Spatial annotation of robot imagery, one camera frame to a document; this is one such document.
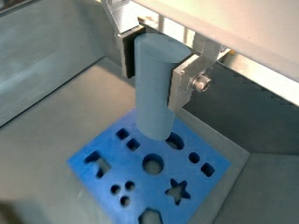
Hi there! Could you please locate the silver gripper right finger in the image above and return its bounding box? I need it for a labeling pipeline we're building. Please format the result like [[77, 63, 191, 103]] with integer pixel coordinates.
[[167, 33, 230, 112]]

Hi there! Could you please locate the light blue oval cylinder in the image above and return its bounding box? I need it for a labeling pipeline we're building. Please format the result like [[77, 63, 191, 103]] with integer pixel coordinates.
[[135, 33, 191, 140]]

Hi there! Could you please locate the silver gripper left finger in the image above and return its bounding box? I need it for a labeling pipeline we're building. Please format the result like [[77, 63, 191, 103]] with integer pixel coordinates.
[[101, 0, 146, 79]]

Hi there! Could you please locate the blue foam shape board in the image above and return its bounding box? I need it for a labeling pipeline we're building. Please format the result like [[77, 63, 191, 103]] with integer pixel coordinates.
[[69, 111, 230, 224]]

